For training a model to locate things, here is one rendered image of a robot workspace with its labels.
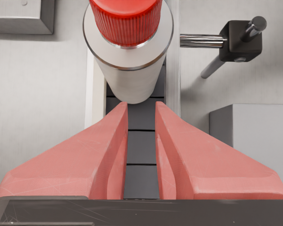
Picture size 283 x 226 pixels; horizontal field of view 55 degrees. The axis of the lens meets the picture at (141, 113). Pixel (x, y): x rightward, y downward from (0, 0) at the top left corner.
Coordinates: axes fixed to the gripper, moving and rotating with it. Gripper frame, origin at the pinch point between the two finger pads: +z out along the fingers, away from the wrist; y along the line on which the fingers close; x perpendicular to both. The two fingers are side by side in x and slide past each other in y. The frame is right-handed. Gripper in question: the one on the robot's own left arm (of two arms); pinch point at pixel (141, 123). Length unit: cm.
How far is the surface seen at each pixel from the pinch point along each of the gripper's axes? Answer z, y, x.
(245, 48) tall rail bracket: 11.8, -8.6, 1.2
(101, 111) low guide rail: 12.6, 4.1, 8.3
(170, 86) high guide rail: 10.3, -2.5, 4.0
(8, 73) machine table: 22.8, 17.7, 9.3
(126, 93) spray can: 10.4, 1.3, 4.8
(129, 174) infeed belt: 10.9, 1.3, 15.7
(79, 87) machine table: 21.6, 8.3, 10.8
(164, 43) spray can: 4.8, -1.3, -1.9
